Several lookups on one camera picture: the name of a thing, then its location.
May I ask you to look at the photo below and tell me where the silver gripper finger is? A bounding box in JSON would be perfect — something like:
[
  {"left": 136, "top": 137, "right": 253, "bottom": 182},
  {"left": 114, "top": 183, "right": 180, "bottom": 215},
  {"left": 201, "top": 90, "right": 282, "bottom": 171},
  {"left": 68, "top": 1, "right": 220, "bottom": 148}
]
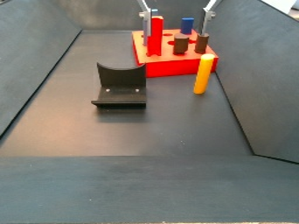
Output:
[
  {"left": 136, "top": 0, "right": 152, "bottom": 45},
  {"left": 200, "top": 0, "right": 221, "bottom": 35}
]

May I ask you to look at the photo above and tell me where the yellow oval peg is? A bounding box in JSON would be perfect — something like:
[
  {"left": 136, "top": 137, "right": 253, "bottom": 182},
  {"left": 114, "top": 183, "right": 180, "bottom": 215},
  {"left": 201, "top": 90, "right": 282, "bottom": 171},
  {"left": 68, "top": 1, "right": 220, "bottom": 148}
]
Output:
[{"left": 193, "top": 53, "right": 214, "bottom": 95}]

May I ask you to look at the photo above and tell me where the red peg board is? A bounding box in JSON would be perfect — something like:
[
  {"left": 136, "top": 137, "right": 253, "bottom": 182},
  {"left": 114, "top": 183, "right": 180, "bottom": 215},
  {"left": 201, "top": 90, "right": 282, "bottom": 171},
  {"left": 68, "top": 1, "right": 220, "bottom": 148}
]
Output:
[{"left": 130, "top": 28, "right": 220, "bottom": 79}]

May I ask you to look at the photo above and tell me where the dark blue peg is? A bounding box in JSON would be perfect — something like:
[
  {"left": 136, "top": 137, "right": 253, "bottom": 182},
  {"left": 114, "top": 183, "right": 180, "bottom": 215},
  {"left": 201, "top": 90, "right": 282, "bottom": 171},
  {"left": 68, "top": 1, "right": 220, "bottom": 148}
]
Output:
[{"left": 181, "top": 17, "right": 193, "bottom": 34}]

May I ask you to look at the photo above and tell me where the tall red block peg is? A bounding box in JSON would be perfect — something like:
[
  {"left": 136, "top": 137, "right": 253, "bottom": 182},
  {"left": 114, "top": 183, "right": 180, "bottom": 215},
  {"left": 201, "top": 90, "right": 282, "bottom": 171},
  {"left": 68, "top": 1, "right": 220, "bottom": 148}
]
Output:
[{"left": 146, "top": 16, "right": 164, "bottom": 56}]

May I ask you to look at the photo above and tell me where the brown wide peg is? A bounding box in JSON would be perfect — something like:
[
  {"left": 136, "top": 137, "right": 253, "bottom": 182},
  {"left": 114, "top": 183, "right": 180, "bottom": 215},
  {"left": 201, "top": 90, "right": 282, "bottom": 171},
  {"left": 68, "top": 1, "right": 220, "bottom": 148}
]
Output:
[{"left": 172, "top": 33, "right": 189, "bottom": 54}]

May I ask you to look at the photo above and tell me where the brown hexagonal peg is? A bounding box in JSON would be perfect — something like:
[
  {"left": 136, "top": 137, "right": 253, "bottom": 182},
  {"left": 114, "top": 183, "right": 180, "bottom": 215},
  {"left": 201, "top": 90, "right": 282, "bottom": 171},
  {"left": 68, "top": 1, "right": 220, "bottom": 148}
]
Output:
[{"left": 194, "top": 33, "right": 209, "bottom": 54}]

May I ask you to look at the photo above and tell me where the black curved holder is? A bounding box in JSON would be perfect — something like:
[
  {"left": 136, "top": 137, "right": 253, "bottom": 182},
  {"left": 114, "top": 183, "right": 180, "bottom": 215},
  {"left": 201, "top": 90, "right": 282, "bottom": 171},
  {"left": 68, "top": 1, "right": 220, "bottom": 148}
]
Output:
[{"left": 90, "top": 64, "right": 146, "bottom": 108}]

